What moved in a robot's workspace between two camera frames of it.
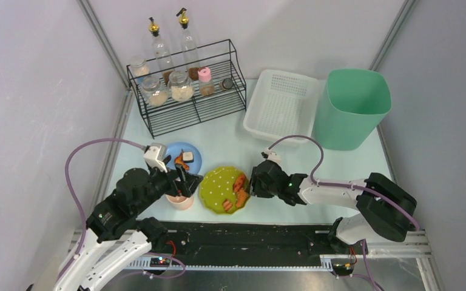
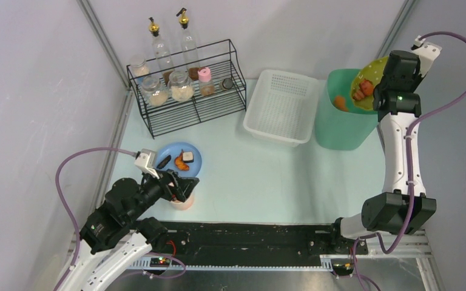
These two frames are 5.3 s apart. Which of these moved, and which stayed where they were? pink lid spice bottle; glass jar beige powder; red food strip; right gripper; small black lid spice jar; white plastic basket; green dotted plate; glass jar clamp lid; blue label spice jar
Moved: right gripper; red food strip; green dotted plate
Stayed: blue label spice jar; small black lid spice jar; pink lid spice bottle; white plastic basket; glass jar beige powder; glass jar clamp lid
